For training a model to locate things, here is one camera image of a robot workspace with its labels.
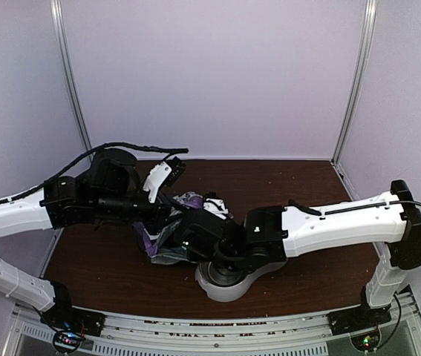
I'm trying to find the purple pet food bag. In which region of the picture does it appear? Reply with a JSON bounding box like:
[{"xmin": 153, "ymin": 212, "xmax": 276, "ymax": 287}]
[{"xmin": 132, "ymin": 191, "xmax": 204, "ymax": 266}]

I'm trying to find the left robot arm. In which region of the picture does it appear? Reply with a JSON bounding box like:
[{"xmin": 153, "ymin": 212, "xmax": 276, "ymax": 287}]
[{"xmin": 0, "ymin": 144, "xmax": 185, "ymax": 329}]

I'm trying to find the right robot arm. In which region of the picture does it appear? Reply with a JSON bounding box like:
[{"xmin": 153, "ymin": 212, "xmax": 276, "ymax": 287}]
[{"xmin": 173, "ymin": 180, "xmax": 421, "ymax": 328}]

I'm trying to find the steel bowl near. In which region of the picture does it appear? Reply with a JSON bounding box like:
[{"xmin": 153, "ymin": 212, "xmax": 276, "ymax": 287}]
[{"xmin": 198, "ymin": 262, "xmax": 246, "ymax": 287}]

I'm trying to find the grey double bowl feeder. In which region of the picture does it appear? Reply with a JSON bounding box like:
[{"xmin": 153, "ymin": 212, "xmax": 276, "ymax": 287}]
[{"xmin": 195, "ymin": 259, "xmax": 288, "ymax": 303}]

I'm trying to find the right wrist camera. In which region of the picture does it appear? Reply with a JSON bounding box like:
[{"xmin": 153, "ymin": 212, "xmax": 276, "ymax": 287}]
[{"xmin": 203, "ymin": 192, "xmax": 233, "ymax": 220}]

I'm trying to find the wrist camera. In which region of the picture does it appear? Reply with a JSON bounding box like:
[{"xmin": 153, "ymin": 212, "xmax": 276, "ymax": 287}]
[
  {"xmin": 203, "ymin": 192, "xmax": 233, "ymax": 220},
  {"xmin": 165, "ymin": 156, "xmax": 186, "ymax": 187}
]

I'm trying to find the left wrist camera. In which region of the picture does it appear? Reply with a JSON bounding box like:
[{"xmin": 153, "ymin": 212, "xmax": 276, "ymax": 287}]
[{"xmin": 165, "ymin": 156, "xmax": 186, "ymax": 187}]

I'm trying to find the left black braided cable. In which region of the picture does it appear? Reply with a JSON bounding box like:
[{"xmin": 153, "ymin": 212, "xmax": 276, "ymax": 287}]
[{"xmin": 0, "ymin": 139, "xmax": 189, "ymax": 212}]

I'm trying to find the front aluminium rail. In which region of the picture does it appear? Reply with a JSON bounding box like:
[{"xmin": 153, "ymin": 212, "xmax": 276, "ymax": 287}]
[{"xmin": 7, "ymin": 292, "xmax": 421, "ymax": 356}]

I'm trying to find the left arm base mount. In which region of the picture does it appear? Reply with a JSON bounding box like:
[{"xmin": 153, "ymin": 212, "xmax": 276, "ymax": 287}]
[{"xmin": 36, "ymin": 308, "xmax": 105, "ymax": 355}]

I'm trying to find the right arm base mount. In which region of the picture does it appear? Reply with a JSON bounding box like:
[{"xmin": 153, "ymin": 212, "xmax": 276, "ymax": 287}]
[{"xmin": 327, "ymin": 306, "xmax": 391, "ymax": 353}]

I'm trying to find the left aluminium frame post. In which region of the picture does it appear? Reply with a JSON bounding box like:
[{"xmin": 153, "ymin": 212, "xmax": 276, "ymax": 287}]
[{"xmin": 50, "ymin": 0, "xmax": 92, "ymax": 150}]

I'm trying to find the aluminium frame post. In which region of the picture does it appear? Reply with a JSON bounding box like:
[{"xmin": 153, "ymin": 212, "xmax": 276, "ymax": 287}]
[
  {"xmin": 50, "ymin": 0, "xmax": 92, "ymax": 150},
  {"xmin": 331, "ymin": 0, "xmax": 378, "ymax": 166}
]

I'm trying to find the right aluminium frame post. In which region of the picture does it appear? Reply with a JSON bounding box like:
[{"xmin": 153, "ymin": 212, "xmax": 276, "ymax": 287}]
[{"xmin": 331, "ymin": 0, "xmax": 378, "ymax": 166}]

